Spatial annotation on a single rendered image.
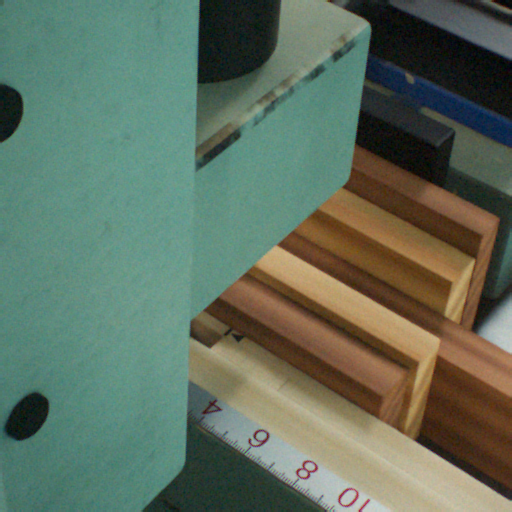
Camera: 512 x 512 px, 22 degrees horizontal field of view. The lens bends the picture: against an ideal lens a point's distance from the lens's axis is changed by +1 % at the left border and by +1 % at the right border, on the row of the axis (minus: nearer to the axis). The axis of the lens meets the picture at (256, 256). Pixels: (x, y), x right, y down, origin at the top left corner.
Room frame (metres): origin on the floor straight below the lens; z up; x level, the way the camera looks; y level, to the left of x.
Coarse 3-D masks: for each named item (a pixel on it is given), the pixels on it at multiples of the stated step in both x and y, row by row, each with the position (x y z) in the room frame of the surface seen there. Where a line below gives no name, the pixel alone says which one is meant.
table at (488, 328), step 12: (480, 300) 0.40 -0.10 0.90; (492, 300) 0.40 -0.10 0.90; (504, 300) 0.40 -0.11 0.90; (480, 312) 0.40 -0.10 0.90; (492, 312) 0.40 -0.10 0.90; (504, 312) 0.40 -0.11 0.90; (480, 324) 0.39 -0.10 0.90; (492, 324) 0.39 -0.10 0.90; (504, 324) 0.39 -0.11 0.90; (492, 336) 0.38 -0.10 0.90; (504, 336) 0.38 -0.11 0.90; (504, 348) 0.38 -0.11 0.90; (420, 444) 0.32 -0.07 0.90; (432, 444) 0.32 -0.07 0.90; (444, 456) 0.32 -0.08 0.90; (456, 456) 0.32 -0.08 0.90; (468, 468) 0.31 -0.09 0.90; (480, 480) 0.31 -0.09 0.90; (492, 480) 0.31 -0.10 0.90; (504, 492) 0.30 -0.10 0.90; (156, 504) 0.29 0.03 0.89; (168, 504) 0.29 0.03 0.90
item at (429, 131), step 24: (384, 96) 0.42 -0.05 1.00; (408, 96) 0.46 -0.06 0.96; (360, 120) 0.41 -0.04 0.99; (384, 120) 0.40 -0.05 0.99; (408, 120) 0.40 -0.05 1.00; (432, 120) 0.41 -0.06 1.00; (360, 144) 0.41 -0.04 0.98; (384, 144) 0.40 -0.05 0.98; (408, 144) 0.40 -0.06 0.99; (432, 144) 0.39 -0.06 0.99; (408, 168) 0.40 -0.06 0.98; (432, 168) 0.39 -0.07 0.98
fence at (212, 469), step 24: (192, 432) 0.28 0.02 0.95; (192, 456) 0.28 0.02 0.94; (216, 456) 0.27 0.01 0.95; (240, 456) 0.27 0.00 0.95; (192, 480) 0.28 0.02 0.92; (216, 480) 0.27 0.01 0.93; (240, 480) 0.27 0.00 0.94; (264, 480) 0.26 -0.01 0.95; (192, 504) 0.28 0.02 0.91; (216, 504) 0.27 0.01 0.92; (240, 504) 0.27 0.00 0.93; (264, 504) 0.26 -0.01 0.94; (288, 504) 0.26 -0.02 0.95; (312, 504) 0.25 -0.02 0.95
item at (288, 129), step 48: (288, 0) 0.37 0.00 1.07; (288, 48) 0.34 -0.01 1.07; (336, 48) 0.34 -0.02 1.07; (240, 96) 0.32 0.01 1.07; (288, 96) 0.32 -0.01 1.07; (336, 96) 0.34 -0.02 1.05; (240, 144) 0.30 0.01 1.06; (288, 144) 0.32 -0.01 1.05; (336, 144) 0.35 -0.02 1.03; (240, 192) 0.30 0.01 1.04; (288, 192) 0.33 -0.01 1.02; (192, 240) 0.28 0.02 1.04; (240, 240) 0.30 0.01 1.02; (192, 288) 0.28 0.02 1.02
